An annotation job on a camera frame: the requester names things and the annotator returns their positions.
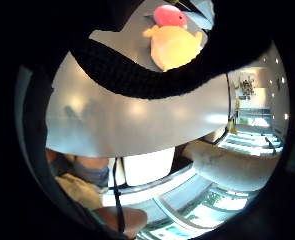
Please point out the wall poster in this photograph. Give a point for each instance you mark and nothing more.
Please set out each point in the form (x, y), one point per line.
(246, 88)

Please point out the light blue cloth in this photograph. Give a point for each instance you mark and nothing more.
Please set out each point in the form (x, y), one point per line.
(203, 15)

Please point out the pink soft toy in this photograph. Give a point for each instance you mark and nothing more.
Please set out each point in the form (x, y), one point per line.
(169, 16)

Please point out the the person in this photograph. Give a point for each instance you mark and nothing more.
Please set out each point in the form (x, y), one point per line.
(147, 170)

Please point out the yellow soft toy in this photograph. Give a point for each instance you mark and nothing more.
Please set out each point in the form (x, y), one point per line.
(173, 46)

